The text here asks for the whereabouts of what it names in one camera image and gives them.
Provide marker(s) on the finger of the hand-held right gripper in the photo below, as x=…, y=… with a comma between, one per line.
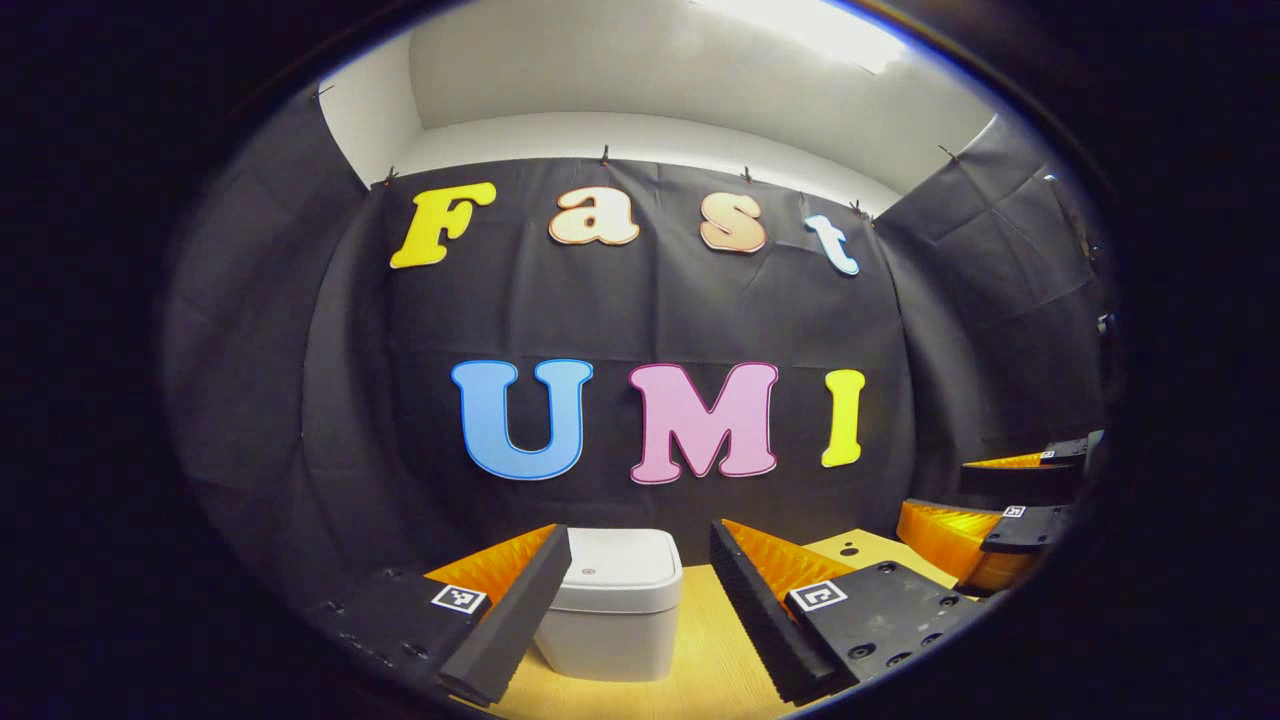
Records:
x=1030, y=530
x=1020, y=480

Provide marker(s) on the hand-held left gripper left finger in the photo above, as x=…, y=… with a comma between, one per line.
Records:
x=520, y=610

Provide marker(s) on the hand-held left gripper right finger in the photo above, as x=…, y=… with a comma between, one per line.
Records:
x=760, y=620

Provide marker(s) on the white desktop garbage bin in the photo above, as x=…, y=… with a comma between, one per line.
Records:
x=620, y=610

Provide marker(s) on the wooden desktop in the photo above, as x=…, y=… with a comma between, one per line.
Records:
x=715, y=650

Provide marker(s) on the black backdrop cloth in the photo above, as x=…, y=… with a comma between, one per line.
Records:
x=620, y=320

